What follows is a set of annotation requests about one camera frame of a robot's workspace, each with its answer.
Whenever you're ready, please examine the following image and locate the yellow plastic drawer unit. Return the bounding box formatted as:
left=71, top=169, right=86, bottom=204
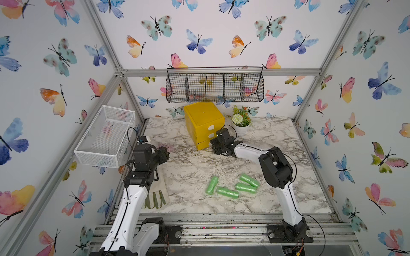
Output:
left=184, top=102, right=225, bottom=150

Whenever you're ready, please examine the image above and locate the green trash bag roll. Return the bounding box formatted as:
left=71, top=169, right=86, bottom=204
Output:
left=236, top=183, right=257, bottom=194
left=206, top=176, right=219, bottom=195
left=239, top=173, right=260, bottom=188
left=216, top=187, right=239, bottom=199

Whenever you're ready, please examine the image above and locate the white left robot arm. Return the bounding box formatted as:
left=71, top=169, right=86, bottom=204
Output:
left=89, top=136, right=169, bottom=256

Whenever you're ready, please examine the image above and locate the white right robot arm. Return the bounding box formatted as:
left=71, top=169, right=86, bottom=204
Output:
left=210, top=128, right=306, bottom=228

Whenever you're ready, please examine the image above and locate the white green work glove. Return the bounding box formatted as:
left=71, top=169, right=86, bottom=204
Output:
left=143, top=170, right=170, bottom=210

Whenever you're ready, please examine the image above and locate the green plant in white pot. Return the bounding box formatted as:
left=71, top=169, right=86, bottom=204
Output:
left=231, top=105, right=252, bottom=137

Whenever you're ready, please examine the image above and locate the pink flower in white pot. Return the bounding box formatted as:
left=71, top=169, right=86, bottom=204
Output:
left=159, top=144, right=175, bottom=153

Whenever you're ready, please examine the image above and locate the white mesh wall basket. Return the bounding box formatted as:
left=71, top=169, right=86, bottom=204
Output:
left=74, top=105, right=136, bottom=168

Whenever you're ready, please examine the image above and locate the black wire wall basket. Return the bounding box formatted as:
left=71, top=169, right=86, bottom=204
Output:
left=165, top=66, right=265, bottom=103

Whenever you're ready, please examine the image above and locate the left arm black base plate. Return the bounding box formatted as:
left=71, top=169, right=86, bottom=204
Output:
left=159, top=226, right=182, bottom=245

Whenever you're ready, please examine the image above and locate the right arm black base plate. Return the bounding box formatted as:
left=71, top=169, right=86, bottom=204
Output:
left=266, top=225, right=314, bottom=244

